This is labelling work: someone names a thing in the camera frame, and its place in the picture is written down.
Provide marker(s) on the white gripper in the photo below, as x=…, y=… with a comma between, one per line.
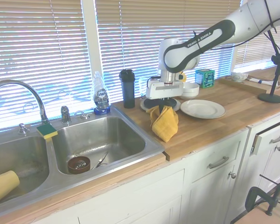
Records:
x=168, y=92

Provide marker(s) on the yellow cloth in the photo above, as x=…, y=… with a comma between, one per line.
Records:
x=165, y=126

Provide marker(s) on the dark green plate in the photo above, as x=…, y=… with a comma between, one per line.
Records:
x=151, y=102

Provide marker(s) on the white dinner plate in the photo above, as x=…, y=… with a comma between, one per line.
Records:
x=201, y=109

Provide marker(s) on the clear drinking glass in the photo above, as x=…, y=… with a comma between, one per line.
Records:
x=142, y=87

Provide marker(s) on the yellow mustard bottle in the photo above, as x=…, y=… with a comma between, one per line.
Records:
x=183, y=77

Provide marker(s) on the black shaker bottle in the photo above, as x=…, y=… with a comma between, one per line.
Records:
x=128, y=91

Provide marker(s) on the teal cardboard box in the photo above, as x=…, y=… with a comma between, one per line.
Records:
x=205, y=78

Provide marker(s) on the clear dish soap bottle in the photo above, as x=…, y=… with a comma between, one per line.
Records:
x=101, y=95

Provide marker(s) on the stainless steel double sink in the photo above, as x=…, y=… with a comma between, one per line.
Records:
x=102, y=135

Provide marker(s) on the patterned white bowl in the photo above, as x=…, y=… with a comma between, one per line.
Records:
x=240, y=77

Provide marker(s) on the white window blind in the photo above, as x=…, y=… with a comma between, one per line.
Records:
x=252, y=53
x=130, y=35
x=37, y=46

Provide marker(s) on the wooden tray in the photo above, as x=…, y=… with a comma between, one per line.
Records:
x=242, y=85

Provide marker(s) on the white base cabinet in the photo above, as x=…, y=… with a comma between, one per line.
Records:
x=154, y=191

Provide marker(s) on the rolled white napkin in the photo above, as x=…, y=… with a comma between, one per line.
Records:
x=259, y=81

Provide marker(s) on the metal whisk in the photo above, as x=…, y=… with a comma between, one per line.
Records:
x=81, y=164

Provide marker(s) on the brown bowl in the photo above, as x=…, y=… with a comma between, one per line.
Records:
x=72, y=169

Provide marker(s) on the yellow green sponge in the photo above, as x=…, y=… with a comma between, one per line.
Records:
x=46, y=131

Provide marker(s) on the dark C-clamp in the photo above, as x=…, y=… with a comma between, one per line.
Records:
x=252, y=196

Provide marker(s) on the chrome gooseneck faucet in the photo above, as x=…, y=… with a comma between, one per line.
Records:
x=37, y=98

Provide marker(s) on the chrome sink knob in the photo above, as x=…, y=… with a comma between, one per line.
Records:
x=23, y=129

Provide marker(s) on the yellow plastic cup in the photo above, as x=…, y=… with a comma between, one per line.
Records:
x=3, y=185

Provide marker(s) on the black camera stand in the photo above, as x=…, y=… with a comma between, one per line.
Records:
x=270, y=96

